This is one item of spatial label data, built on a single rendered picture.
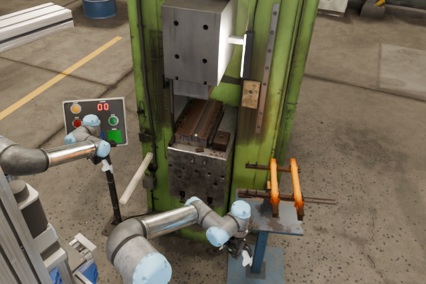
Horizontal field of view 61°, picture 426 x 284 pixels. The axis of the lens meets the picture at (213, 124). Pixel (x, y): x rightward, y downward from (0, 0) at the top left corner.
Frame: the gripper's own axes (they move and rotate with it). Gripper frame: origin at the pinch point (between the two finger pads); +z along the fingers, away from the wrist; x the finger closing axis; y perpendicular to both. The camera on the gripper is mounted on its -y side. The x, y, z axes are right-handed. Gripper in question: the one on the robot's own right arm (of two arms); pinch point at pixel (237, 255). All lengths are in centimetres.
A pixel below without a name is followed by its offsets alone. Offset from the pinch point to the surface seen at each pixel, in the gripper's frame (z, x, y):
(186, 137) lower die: -4, -68, -45
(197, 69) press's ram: -52, -62, -48
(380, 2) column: 65, -96, -618
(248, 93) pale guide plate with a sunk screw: -35, -41, -69
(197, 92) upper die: -38, -61, -48
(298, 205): -2.4, 9.6, -41.4
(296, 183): -1, 2, -55
